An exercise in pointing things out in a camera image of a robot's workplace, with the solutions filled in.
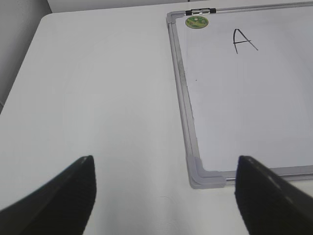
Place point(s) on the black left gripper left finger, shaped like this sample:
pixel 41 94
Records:
pixel 62 206

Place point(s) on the white whiteboard with grey frame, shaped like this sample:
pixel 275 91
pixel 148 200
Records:
pixel 245 87

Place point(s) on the round green magnet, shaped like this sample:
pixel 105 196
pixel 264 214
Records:
pixel 196 22

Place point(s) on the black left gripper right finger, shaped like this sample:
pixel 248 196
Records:
pixel 268 204

